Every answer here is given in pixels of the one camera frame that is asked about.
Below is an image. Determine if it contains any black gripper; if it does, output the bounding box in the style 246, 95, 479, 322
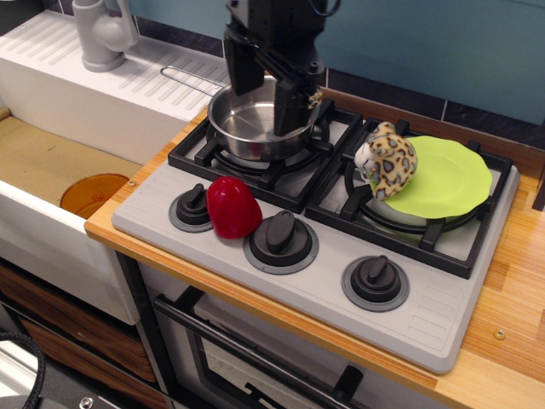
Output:
224, 1, 327, 136

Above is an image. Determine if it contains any red plastic pepper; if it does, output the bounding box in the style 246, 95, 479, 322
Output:
206, 176, 262, 239

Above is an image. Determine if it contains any stuffed cheetah toy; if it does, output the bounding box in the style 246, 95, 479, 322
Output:
354, 122, 418, 201

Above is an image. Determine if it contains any stainless steel pot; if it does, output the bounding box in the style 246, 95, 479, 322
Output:
160, 65, 319, 162

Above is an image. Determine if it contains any left black stove knob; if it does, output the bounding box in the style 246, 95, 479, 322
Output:
169, 183, 212, 233

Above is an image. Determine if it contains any black stove knob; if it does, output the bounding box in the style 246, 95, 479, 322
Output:
243, 210, 319, 275
169, 183, 212, 233
341, 255, 410, 313

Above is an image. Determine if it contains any middle black stove knob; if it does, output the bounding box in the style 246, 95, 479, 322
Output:
243, 210, 319, 275

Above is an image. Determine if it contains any grey toy stove top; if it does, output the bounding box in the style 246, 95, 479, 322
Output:
110, 111, 521, 376

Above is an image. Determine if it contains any lime green plate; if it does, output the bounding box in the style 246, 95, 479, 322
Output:
385, 135, 493, 219

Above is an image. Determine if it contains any right black stove knob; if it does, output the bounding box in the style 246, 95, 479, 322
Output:
341, 255, 410, 313

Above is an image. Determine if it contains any left black burner grate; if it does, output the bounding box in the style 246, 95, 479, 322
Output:
168, 99, 364, 213

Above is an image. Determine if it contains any black burner grate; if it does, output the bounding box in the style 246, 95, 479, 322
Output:
168, 99, 364, 213
306, 118, 520, 279

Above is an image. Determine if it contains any grey toy faucet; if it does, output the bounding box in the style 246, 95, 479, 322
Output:
72, 0, 139, 72

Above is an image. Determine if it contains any white toy sink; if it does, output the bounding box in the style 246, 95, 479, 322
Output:
1, 11, 228, 325

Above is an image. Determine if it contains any right black burner grate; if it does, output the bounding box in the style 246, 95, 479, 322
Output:
306, 118, 520, 279

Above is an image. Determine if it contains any oven door with window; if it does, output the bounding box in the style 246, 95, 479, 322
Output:
141, 266, 442, 408

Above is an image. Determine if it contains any wooden drawer front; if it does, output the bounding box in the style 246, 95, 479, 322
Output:
1, 260, 169, 408

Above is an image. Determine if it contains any black oven door handle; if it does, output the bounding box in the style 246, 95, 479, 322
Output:
153, 295, 363, 408

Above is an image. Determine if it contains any black braided cable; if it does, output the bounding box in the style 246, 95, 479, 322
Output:
0, 331, 46, 409

